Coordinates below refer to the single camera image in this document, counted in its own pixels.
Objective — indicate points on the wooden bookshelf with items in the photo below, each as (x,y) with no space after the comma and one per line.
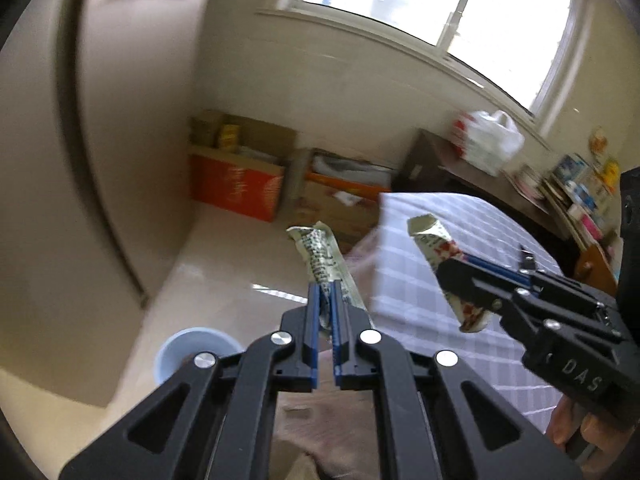
(583,205)

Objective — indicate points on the window with white frame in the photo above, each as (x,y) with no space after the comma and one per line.
(514,53)

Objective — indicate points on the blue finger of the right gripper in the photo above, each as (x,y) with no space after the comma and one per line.
(495,267)
(472,292)

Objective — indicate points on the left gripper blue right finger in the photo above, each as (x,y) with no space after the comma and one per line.
(342,336)

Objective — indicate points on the yellow duck toy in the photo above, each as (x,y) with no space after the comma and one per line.
(610,174)

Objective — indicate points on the light blue trash bin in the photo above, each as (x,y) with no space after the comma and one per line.
(181,348)

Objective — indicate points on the red cardboard box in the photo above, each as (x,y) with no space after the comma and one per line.
(248,182)

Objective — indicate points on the orange brown cardboard box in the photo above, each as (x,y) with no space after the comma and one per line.
(342,193)

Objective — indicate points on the person right hand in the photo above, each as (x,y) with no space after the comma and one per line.
(616,452)

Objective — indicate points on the wooden chair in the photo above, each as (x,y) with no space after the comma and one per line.
(592,269)

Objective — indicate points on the white plastic shopping bag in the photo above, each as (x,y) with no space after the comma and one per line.
(486,141)

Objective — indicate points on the yellow small box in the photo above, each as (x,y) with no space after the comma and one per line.
(229,138)

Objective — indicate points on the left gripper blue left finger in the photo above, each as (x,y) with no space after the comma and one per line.
(311,330)

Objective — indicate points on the dark wooden side table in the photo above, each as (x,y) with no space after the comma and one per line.
(432,165)

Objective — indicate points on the beige sliding door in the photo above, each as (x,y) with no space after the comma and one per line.
(96,97)

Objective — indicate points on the round wall decoration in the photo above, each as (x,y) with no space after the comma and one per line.
(598,142)

